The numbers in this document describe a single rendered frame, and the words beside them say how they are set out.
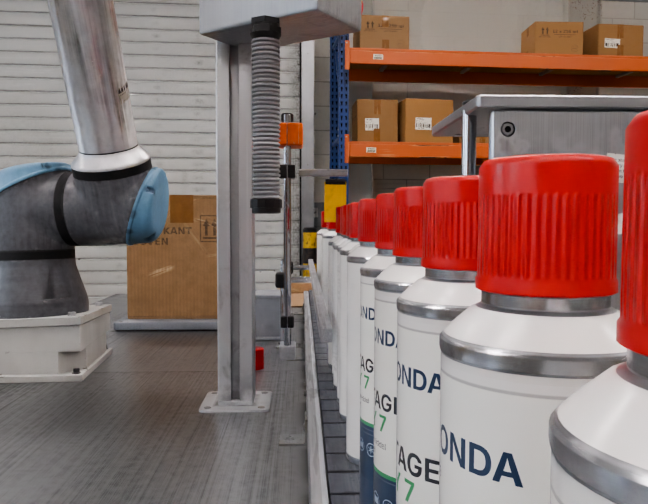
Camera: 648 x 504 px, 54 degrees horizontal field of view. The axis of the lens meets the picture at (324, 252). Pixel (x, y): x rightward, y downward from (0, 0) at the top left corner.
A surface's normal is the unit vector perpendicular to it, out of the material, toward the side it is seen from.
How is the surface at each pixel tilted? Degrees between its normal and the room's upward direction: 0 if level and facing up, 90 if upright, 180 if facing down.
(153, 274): 90
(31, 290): 70
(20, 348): 90
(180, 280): 90
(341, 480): 0
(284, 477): 0
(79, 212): 96
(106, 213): 110
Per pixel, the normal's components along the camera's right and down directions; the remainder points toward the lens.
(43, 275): 0.49, -0.31
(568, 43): 0.04, 0.06
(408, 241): -0.63, 0.04
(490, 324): -0.54, -0.73
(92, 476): 0.00, -1.00
